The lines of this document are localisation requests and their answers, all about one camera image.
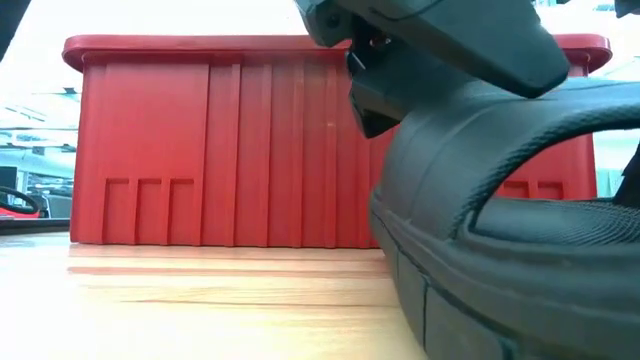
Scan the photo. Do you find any red plastic ribbed bin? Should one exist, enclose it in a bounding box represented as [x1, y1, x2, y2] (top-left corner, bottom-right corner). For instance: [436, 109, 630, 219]
[62, 33, 613, 250]

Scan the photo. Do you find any black cable loop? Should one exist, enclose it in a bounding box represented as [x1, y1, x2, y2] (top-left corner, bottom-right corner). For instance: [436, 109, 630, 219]
[0, 185, 40, 217]

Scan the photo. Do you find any red background object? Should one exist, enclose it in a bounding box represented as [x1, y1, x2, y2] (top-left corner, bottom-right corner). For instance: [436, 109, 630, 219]
[0, 206, 42, 220]

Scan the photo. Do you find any black rubber slide sandal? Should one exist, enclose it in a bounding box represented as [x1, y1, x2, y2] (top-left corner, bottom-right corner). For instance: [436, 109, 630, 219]
[368, 77, 640, 360]

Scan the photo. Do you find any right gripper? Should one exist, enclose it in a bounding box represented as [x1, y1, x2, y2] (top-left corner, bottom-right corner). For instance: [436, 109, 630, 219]
[293, 0, 431, 140]

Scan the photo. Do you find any black table edge rail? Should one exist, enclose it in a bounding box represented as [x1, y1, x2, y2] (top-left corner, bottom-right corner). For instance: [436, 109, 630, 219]
[0, 217, 71, 236]

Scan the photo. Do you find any dark computer monitor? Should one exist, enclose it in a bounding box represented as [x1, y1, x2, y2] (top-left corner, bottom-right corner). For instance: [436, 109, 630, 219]
[0, 166, 19, 206]

